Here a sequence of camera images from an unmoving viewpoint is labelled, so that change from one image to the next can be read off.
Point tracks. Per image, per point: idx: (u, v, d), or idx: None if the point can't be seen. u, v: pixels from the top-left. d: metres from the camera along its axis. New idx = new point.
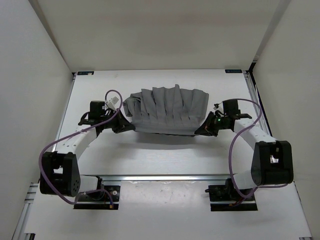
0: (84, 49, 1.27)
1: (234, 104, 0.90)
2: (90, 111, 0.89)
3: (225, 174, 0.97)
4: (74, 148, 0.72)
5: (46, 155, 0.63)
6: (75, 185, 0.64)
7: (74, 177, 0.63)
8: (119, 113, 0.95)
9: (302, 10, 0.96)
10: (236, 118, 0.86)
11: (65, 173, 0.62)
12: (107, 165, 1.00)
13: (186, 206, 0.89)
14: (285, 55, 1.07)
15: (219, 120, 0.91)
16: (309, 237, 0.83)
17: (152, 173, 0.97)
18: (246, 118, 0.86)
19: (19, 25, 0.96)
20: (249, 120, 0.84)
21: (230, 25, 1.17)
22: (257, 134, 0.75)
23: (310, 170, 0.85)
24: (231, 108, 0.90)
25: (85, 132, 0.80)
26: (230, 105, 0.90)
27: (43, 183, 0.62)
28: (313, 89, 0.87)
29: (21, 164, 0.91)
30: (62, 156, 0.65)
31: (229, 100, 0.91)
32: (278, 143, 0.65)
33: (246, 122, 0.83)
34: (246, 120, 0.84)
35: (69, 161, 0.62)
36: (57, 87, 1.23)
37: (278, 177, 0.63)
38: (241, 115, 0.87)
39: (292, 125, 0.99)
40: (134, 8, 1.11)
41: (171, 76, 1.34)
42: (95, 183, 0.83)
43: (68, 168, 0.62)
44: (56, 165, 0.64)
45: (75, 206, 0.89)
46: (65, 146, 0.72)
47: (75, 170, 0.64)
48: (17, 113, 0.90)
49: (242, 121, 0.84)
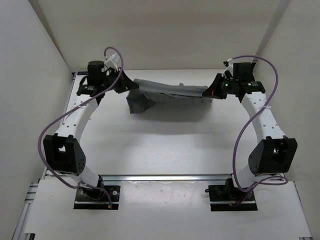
0: (84, 49, 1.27)
1: (245, 70, 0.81)
2: (88, 77, 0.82)
3: (225, 174, 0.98)
4: (74, 128, 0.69)
5: (50, 138, 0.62)
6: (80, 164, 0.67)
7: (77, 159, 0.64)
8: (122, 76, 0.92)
9: (303, 10, 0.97)
10: (247, 91, 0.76)
11: (69, 157, 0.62)
12: (109, 165, 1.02)
13: (187, 206, 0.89)
14: (285, 55, 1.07)
15: (227, 84, 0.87)
16: (309, 237, 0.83)
17: (152, 173, 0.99)
18: (259, 91, 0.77)
19: (19, 24, 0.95)
20: (261, 96, 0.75)
21: (230, 25, 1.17)
22: (266, 123, 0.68)
23: (310, 170, 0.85)
24: (241, 75, 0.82)
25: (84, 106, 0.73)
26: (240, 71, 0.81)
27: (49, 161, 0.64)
28: (314, 89, 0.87)
29: (21, 163, 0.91)
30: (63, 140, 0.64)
31: (241, 64, 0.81)
32: (285, 141, 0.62)
33: (256, 100, 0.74)
34: (257, 98, 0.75)
35: (71, 145, 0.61)
36: (57, 87, 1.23)
37: (275, 168, 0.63)
38: (254, 84, 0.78)
39: (292, 125, 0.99)
40: (135, 9, 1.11)
41: (171, 76, 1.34)
42: (95, 180, 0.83)
43: (71, 151, 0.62)
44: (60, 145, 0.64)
45: (74, 206, 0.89)
46: (65, 125, 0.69)
47: (78, 152, 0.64)
48: (17, 113, 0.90)
49: (253, 98, 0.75)
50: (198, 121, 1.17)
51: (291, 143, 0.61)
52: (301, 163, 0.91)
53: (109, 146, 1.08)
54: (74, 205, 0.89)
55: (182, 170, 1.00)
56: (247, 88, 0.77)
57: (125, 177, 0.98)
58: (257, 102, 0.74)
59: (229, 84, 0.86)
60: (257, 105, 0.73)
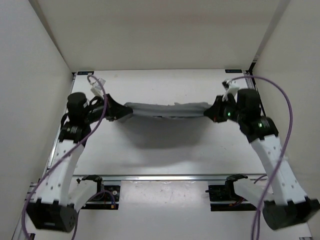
0: (84, 49, 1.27)
1: (255, 102, 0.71)
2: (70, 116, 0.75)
3: (224, 174, 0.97)
4: (60, 189, 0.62)
5: (32, 206, 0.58)
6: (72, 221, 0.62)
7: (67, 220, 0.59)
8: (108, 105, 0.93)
9: (303, 10, 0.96)
10: (259, 137, 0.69)
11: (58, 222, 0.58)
12: (108, 164, 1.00)
13: (186, 206, 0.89)
14: (285, 55, 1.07)
15: (230, 113, 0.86)
16: (309, 237, 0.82)
17: (152, 173, 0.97)
18: (270, 136, 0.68)
19: (19, 24, 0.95)
20: (274, 144, 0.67)
21: (230, 25, 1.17)
22: (285, 182, 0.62)
23: (310, 170, 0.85)
24: (250, 109, 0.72)
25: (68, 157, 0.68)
26: (249, 106, 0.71)
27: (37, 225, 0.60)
28: (314, 89, 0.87)
29: (21, 164, 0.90)
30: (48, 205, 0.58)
31: (249, 96, 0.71)
32: (307, 204, 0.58)
33: (271, 149, 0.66)
34: (272, 145, 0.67)
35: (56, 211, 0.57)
36: (57, 87, 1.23)
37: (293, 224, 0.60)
38: (263, 128, 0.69)
39: (292, 125, 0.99)
40: (134, 8, 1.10)
41: (171, 76, 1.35)
42: (94, 187, 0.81)
43: (57, 218, 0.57)
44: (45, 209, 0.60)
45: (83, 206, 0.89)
46: (49, 187, 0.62)
47: (65, 212, 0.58)
48: (17, 113, 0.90)
49: (267, 145, 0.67)
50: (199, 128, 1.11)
51: (315, 206, 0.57)
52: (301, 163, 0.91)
53: (107, 147, 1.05)
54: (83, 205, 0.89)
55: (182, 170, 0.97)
56: (258, 132, 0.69)
57: (124, 177, 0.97)
58: (272, 151, 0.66)
59: (232, 113, 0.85)
60: (272, 156, 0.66)
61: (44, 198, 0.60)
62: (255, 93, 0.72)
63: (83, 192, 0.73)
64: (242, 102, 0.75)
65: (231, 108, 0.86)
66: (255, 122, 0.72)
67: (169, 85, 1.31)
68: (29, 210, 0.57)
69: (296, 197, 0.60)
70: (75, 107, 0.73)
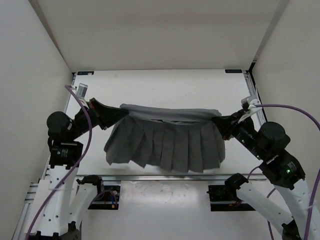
0: (84, 49, 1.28)
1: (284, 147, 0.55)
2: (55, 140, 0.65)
3: (224, 173, 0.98)
4: (58, 219, 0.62)
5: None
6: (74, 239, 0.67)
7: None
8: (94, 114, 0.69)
9: (303, 10, 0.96)
10: (289, 186, 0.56)
11: None
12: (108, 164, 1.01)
13: (186, 206, 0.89)
14: (285, 55, 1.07)
15: (243, 140, 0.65)
16: None
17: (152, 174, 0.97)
18: (299, 181, 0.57)
19: (19, 25, 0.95)
20: (304, 189, 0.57)
21: (230, 25, 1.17)
22: (315, 226, 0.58)
23: (310, 170, 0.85)
24: (278, 152, 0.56)
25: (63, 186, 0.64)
26: (277, 151, 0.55)
27: None
28: (313, 90, 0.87)
29: (21, 165, 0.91)
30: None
31: (277, 143, 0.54)
32: None
33: (302, 197, 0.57)
34: (301, 191, 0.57)
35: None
36: (58, 87, 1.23)
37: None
38: (291, 173, 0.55)
39: (292, 125, 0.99)
40: (134, 8, 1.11)
41: (171, 76, 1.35)
42: (95, 189, 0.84)
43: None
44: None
45: (92, 206, 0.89)
46: (47, 219, 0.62)
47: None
48: (17, 113, 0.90)
49: (298, 194, 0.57)
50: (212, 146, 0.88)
51: None
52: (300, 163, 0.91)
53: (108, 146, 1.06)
54: (92, 205, 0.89)
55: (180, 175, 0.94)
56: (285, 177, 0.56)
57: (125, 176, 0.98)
58: (303, 199, 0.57)
59: (249, 143, 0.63)
60: (303, 205, 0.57)
61: (43, 230, 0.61)
62: (283, 134, 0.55)
63: (83, 203, 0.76)
64: (269, 143, 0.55)
65: (248, 135, 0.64)
66: (277, 163, 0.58)
67: (169, 85, 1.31)
68: None
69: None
70: (59, 135, 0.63)
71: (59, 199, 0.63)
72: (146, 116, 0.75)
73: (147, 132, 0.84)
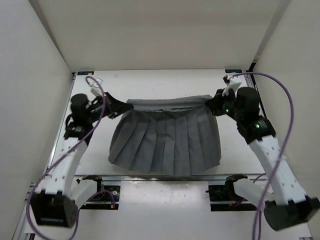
0: (84, 49, 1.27)
1: (255, 105, 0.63)
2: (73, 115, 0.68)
3: (224, 174, 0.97)
4: (63, 181, 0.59)
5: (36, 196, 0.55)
6: (73, 215, 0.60)
7: (69, 213, 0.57)
8: (108, 100, 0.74)
9: (303, 10, 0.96)
10: (255, 137, 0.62)
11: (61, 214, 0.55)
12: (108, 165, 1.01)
13: (186, 206, 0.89)
14: (285, 54, 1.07)
15: (228, 111, 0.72)
16: (309, 237, 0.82)
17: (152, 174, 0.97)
18: (268, 137, 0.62)
19: (19, 25, 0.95)
20: (273, 144, 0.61)
21: (230, 25, 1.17)
22: (285, 181, 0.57)
23: (310, 170, 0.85)
24: (249, 110, 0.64)
25: (73, 152, 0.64)
26: (248, 107, 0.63)
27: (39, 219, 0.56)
28: (313, 90, 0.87)
29: (21, 164, 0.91)
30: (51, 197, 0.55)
31: (249, 100, 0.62)
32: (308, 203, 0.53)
33: (270, 150, 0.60)
34: (270, 145, 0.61)
35: (60, 202, 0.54)
36: (58, 87, 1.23)
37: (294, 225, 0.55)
38: (261, 129, 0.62)
39: (292, 125, 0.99)
40: (134, 8, 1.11)
41: (171, 76, 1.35)
42: (94, 185, 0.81)
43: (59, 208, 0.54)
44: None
45: (83, 206, 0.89)
46: (53, 179, 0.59)
47: (69, 205, 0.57)
48: (17, 113, 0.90)
49: (266, 146, 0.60)
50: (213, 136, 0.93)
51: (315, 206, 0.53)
52: (301, 163, 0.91)
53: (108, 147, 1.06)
54: (83, 205, 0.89)
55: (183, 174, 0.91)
56: (257, 132, 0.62)
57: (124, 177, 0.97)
58: (271, 152, 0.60)
59: (230, 111, 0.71)
60: (270, 156, 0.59)
61: (47, 188, 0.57)
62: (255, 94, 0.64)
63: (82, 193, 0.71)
64: (243, 101, 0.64)
65: (230, 104, 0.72)
66: (250, 121, 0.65)
67: (169, 85, 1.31)
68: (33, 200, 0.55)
69: (296, 195, 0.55)
70: (78, 110, 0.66)
71: (67, 162, 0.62)
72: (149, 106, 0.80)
73: (152, 121, 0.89)
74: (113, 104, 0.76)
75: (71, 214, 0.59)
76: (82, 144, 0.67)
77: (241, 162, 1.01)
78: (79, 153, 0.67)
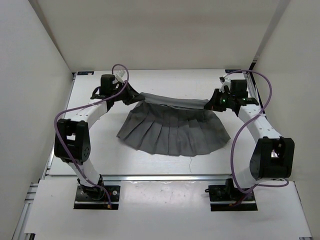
0: (84, 49, 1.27)
1: (242, 86, 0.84)
2: (101, 87, 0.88)
3: (224, 174, 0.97)
4: (86, 118, 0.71)
5: (62, 121, 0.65)
6: (86, 151, 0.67)
7: (85, 143, 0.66)
8: (128, 86, 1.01)
9: (303, 11, 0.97)
10: (242, 104, 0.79)
11: (78, 139, 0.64)
12: (108, 164, 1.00)
13: (187, 206, 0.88)
14: (285, 55, 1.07)
15: (224, 100, 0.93)
16: (309, 237, 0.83)
17: (152, 174, 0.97)
18: (252, 104, 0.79)
19: (19, 25, 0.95)
20: (256, 107, 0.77)
21: (230, 26, 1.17)
22: (262, 126, 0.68)
23: (310, 170, 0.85)
24: (238, 91, 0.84)
25: (97, 105, 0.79)
26: (237, 88, 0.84)
27: (57, 145, 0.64)
28: (313, 90, 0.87)
29: (21, 164, 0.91)
30: (75, 124, 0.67)
31: (237, 81, 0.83)
32: (281, 140, 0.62)
33: (251, 110, 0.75)
34: (252, 108, 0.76)
35: (82, 128, 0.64)
36: (58, 87, 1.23)
37: (276, 171, 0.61)
38: (247, 100, 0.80)
39: (292, 125, 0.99)
40: (134, 9, 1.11)
41: (171, 76, 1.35)
42: (97, 178, 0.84)
43: (81, 132, 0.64)
44: (69, 133, 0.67)
45: (75, 206, 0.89)
46: (79, 114, 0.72)
47: (87, 136, 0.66)
48: (17, 113, 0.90)
49: (248, 108, 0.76)
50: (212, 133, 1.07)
51: (287, 140, 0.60)
52: (300, 163, 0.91)
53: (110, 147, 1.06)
54: (74, 205, 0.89)
55: (185, 169, 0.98)
56: (242, 101, 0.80)
57: (125, 177, 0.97)
58: (252, 112, 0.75)
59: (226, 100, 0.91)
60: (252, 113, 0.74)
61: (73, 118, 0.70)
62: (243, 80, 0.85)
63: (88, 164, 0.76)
64: (233, 84, 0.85)
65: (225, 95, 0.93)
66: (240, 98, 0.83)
67: (169, 84, 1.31)
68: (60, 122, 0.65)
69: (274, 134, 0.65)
70: (107, 82, 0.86)
71: (92, 108, 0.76)
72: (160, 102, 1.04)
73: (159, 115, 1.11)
74: (131, 89, 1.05)
75: (85, 148, 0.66)
76: (104, 104, 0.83)
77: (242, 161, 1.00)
78: (100, 110, 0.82)
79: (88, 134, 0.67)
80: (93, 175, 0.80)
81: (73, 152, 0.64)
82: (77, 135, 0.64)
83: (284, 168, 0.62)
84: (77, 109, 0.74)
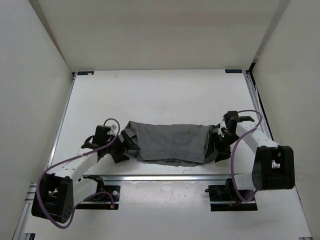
0: (84, 49, 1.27)
1: (234, 114, 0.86)
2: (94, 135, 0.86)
3: (224, 174, 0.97)
4: (73, 172, 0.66)
5: (45, 177, 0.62)
6: (68, 211, 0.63)
7: (67, 204, 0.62)
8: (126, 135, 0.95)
9: (303, 10, 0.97)
10: (238, 121, 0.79)
11: (59, 199, 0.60)
12: (109, 165, 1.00)
13: (187, 206, 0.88)
14: (285, 55, 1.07)
15: (223, 136, 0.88)
16: (309, 237, 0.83)
17: (152, 174, 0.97)
18: (248, 120, 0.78)
19: (19, 26, 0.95)
20: (251, 123, 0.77)
21: (230, 25, 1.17)
22: (260, 138, 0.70)
23: (310, 169, 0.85)
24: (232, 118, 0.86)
25: (87, 156, 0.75)
26: (229, 115, 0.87)
27: (36, 203, 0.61)
28: (313, 90, 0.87)
29: (21, 165, 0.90)
30: (59, 179, 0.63)
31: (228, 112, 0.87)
32: (280, 148, 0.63)
33: (247, 125, 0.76)
34: (248, 123, 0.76)
35: (65, 186, 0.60)
36: (57, 88, 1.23)
37: (278, 182, 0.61)
38: (243, 117, 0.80)
39: (292, 126, 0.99)
40: (134, 9, 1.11)
41: (171, 76, 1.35)
42: (93, 187, 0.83)
43: (63, 192, 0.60)
44: (51, 189, 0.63)
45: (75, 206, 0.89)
46: (64, 169, 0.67)
47: (69, 196, 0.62)
48: (17, 113, 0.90)
49: (244, 124, 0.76)
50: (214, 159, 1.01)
51: (287, 148, 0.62)
52: (300, 163, 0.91)
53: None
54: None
55: (185, 169, 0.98)
56: (238, 119, 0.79)
57: (125, 177, 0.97)
58: (249, 127, 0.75)
59: (225, 134, 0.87)
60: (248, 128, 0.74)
61: (58, 173, 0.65)
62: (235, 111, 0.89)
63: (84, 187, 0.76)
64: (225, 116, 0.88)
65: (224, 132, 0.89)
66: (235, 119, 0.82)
67: (169, 85, 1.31)
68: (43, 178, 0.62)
69: (271, 144, 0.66)
70: (101, 131, 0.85)
71: (79, 160, 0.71)
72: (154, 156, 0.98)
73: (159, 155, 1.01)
74: (130, 139, 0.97)
75: (66, 209, 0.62)
76: (94, 154, 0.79)
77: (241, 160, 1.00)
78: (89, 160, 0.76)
79: (71, 191, 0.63)
80: (89, 190, 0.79)
81: (51, 213, 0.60)
82: (58, 193, 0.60)
83: (286, 177, 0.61)
84: (63, 163, 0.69)
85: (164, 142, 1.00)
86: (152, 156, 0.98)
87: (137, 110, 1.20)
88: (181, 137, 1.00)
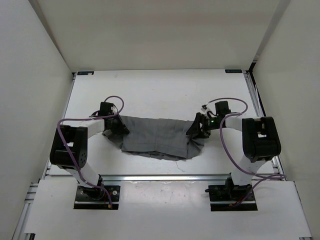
0: (84, 49, 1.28)
1: (225, 105, 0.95)
2: (99, 110, 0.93)
3: (223, 173, 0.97)
4: (86, 125, 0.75)
5: (63, 127, 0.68)
6: (82, 158, 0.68)
7: (82, 149, 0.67)
8: (120, 117, 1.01)
9: (303, 11, 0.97)
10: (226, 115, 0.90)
11: (78, 142, 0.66)
12: (109, 165, 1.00)
13: (186, 205, 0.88)
14: (285, 55, 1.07)
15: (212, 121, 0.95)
16: (309, 237, 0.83)
17: (153, 173, 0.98)
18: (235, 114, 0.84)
19: (20, 26, 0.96)
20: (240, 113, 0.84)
21: (230, 26, 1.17)
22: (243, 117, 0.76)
23: (311, 169, 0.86)
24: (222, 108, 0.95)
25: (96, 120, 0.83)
26: (221, 106, 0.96)
27: (53, 152, 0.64)
28: (313, 90, 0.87)
29: (21, 165, 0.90)
30: (73, 130, 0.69)
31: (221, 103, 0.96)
32: (264, 121, 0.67)
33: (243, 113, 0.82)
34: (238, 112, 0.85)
35: (82, 132, 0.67)
36: (57, 87, 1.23)
37: (268, 148, 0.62)
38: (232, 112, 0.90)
39: (292, 125, 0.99)
40: (134, 9, 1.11)
41: (171, 76, 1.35)
42: (96, 179, 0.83)
43: (80, 135, 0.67)
44: (67, 140, 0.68)
45: (75, 206, 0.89)
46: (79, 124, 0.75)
47: (85, 143, 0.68)
48: (17, 114, 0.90)
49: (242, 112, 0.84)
50: (214, 158, 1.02)
51: (268, 119, 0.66)
52: (301, 163, 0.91)
53: (97, 140, 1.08)
54: (74, 205, 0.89)
55: (186, 169, 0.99)
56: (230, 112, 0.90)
57: (125, 177, 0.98)
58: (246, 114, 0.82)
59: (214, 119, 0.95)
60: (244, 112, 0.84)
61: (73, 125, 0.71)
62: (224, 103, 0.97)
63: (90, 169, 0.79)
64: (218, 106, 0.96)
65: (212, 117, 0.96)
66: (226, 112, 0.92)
67: (169, 84, 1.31)
68: (61, 127, 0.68)
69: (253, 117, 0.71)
70: (106, 107, 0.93)
71: (91, 121, 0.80)
72: (136, 146, 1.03)
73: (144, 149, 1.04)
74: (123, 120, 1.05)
75: (82, 154, 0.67)
76: (102, 121, 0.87)
77: (237, 155, 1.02)
78: (98, 126, 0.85)
79: (86, 141, 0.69)
80: (93, 176, 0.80)
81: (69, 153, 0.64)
82: (77, 139, 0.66)
83: (272, 142, 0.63)
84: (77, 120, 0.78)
85: (148, 136, 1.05)
86: (135, 146, 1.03)
87: (137, 110, 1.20)
88: (165, 132, 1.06)
